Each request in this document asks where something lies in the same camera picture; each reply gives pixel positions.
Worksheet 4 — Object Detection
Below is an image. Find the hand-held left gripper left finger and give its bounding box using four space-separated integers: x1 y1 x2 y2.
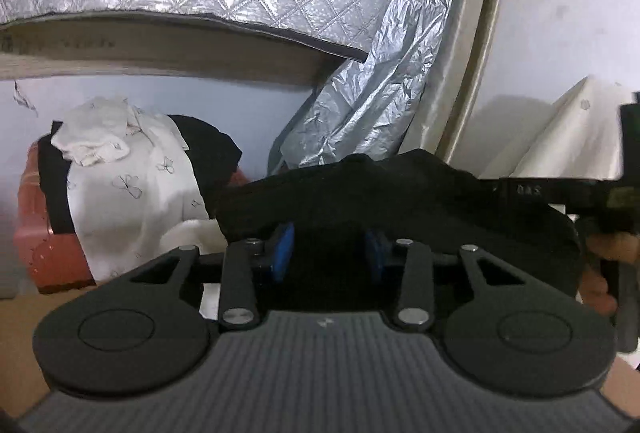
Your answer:
130 222 296 331

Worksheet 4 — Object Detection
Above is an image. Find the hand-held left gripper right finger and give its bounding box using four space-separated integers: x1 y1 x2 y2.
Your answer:
364 230 521 334

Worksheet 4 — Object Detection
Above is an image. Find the black sweater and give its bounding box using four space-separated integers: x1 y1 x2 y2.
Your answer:
215 148 583 314

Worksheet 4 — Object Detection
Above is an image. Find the person's right hand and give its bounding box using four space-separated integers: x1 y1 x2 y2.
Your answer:
580 233 640 314

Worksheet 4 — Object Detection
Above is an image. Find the white draped cloth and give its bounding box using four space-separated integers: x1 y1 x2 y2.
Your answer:
477 75 640 216

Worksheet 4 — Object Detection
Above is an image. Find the white butterfly print cloth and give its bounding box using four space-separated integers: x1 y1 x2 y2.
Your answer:
65 110 228 284

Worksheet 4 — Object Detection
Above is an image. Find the silver crinkled cover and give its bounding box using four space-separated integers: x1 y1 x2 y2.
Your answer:
267 0 468 176

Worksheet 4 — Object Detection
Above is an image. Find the white crumpled cloth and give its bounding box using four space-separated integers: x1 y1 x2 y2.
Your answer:
50 97 143 166

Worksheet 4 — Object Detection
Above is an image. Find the pink suitcase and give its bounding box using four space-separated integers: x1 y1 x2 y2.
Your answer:
12 140 251 296

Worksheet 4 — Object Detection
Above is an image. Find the brown bed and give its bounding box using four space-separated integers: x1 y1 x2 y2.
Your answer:
0 285 640 419

